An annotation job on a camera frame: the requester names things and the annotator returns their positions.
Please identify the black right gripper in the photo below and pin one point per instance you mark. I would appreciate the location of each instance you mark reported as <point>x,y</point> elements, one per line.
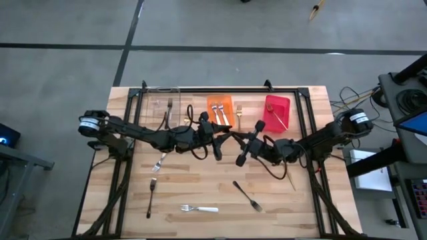
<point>257,146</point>

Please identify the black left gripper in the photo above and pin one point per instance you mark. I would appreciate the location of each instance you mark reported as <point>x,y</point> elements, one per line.
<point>201,138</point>

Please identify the orange plastic bin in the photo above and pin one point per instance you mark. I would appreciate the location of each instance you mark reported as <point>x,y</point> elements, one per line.
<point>208,116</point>

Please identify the black fork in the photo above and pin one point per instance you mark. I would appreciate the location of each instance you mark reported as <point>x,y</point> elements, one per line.
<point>169,102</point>
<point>152,183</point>
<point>257,205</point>

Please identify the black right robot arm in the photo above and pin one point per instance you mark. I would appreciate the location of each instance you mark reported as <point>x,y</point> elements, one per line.
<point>320,140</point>

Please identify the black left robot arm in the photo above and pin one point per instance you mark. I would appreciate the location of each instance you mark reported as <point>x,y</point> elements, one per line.
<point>133,128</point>

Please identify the red plastic bin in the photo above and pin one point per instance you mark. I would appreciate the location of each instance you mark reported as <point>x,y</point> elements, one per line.
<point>282,103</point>

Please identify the black table clamp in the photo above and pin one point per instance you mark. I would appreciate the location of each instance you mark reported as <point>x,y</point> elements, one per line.
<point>268,84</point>
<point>144,84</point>

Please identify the clear plastic bin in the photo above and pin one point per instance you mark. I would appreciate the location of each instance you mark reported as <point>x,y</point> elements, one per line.
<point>155,103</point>

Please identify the black metal beam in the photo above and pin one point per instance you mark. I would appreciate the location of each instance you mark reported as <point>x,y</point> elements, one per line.
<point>370,166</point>

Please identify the white box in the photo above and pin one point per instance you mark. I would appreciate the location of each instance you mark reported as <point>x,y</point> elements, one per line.
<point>373,180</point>

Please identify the grey and black equipment cart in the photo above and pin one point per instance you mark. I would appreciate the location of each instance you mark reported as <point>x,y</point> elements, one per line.
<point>388,100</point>

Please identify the blue panel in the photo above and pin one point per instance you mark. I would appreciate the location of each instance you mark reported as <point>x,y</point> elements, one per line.
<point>417,125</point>

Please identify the black keypad panel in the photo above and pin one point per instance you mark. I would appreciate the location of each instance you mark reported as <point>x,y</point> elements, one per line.
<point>420,196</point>

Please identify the grey metal bench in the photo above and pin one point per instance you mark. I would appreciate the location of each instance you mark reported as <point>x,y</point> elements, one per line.
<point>23,159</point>

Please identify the black box with blue light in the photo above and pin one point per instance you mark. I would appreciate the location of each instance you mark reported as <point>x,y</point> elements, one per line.
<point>10,133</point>

